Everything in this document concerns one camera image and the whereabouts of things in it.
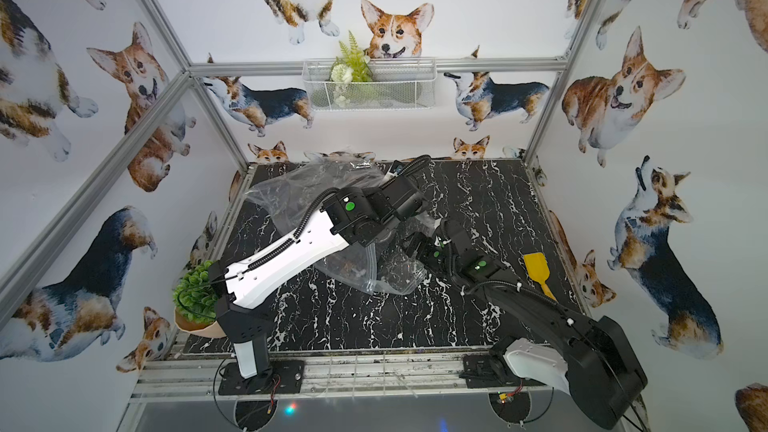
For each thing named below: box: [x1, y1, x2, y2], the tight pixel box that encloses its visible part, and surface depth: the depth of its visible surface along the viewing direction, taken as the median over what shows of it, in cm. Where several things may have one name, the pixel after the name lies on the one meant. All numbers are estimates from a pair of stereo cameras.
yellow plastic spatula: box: [524, 252, 558, 301], surface depth 94 cm
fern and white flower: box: [330, 31, 374, 83], surface depth 84 cm
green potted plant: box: [173, 260, 218, 331], surface depth 73 cm
